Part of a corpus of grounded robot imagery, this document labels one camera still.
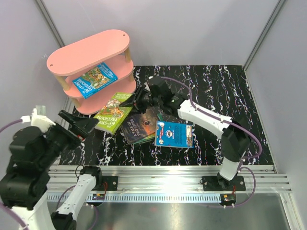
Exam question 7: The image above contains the small circuit board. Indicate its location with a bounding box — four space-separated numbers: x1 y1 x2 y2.
92 194 105 201
221 194 236 202

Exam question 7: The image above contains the dark Tale of Two Cities book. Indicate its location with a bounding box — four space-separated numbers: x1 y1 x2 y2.
120 107 162 145

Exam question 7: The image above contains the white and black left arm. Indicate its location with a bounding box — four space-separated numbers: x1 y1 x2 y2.
0 108 103 230

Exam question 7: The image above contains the blue back-cover book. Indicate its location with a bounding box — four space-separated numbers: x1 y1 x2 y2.
154 121 194 149

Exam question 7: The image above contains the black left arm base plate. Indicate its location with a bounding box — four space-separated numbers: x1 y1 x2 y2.
99 175 118 191

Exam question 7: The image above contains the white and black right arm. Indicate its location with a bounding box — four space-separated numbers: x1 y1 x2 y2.
120 77 251 190

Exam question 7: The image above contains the right small circuit board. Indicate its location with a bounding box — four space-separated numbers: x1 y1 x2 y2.
221 194 236 202

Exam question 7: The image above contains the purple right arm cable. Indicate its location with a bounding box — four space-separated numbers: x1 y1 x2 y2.
160 76 263 208

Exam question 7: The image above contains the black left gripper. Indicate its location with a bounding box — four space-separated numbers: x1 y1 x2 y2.
37 109 99 168

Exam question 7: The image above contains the pink three-tier shelf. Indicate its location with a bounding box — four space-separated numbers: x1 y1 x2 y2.
47 29 136 115

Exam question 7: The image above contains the left small circuit board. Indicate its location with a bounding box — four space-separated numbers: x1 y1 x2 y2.
92 194 105 201

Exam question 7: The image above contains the green bottom book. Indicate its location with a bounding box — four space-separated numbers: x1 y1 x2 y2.
134 113 163 144

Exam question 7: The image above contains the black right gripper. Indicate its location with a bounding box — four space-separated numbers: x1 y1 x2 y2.
119 86 162 115

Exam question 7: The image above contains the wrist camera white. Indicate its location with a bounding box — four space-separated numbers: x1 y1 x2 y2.
144 76 153 92
21 105 55 133

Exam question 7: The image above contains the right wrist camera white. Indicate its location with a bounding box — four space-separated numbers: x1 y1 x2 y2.
144 76 153 92

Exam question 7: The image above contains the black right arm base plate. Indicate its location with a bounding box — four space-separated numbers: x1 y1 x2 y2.
200 176 246 192

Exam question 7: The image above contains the green 65-storey treehouse book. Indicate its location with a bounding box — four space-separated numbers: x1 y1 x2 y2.
94 92 132 134

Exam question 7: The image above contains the blue 26-storey treehouse book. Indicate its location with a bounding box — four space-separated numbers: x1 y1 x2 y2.
72 63 118 99

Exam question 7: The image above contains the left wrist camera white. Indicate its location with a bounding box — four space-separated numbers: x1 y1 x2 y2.
21 105 55 133

